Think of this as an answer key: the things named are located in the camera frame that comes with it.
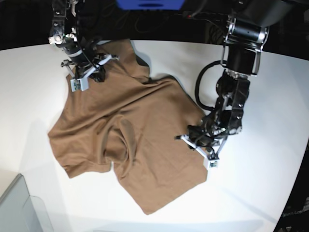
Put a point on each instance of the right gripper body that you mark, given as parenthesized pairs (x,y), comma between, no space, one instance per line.
(82,67)

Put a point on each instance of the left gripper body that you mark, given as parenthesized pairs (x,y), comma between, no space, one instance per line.
(207,143)

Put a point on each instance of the brown t-shirt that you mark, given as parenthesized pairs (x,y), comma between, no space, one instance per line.
(129,124)

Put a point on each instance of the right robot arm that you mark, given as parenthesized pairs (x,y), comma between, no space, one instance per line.
(66,30)

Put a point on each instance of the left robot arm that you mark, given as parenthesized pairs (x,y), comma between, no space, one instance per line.
(247,32)

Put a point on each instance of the blue bin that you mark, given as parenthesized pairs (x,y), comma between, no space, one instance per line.
(150,4)

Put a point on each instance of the black power strip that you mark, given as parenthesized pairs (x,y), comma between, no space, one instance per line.
(205,16)

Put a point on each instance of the grey plastic tray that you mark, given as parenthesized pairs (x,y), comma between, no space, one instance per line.
(22,212)

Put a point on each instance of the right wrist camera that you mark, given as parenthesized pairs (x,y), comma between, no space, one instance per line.
(79,84)

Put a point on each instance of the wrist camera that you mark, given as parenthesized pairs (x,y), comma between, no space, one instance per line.
(79,84)
(209,164)

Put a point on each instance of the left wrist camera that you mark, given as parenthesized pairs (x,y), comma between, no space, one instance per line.
(209,164)

